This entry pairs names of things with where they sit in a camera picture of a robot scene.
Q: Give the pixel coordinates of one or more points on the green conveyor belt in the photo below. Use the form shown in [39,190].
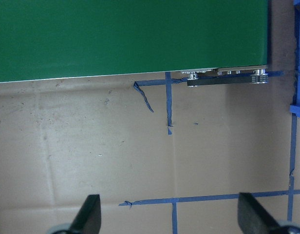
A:
[43,39]

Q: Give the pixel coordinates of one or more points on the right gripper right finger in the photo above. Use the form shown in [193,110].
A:
[253,218]

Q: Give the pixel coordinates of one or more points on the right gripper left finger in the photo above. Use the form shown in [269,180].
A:
[88,219]

